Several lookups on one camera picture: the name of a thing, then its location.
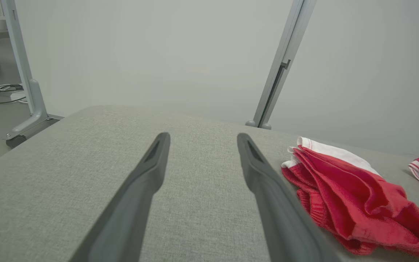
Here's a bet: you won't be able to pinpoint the grey partition joint post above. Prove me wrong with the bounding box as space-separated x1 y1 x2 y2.
245 0 317 130

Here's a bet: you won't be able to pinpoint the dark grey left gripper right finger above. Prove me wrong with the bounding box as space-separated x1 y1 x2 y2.
237 133 342 262

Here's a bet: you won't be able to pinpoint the red shorts with elastic waistband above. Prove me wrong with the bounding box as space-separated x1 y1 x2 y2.
281 137 419 262

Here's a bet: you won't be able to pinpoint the white power strip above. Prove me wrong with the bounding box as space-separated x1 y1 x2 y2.
9 91 28 103

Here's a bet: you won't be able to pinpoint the grey partition leg with caster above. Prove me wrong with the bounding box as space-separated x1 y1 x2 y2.
0 0 64 148

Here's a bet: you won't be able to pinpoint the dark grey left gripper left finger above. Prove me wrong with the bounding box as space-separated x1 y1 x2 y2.
69 132 171 262

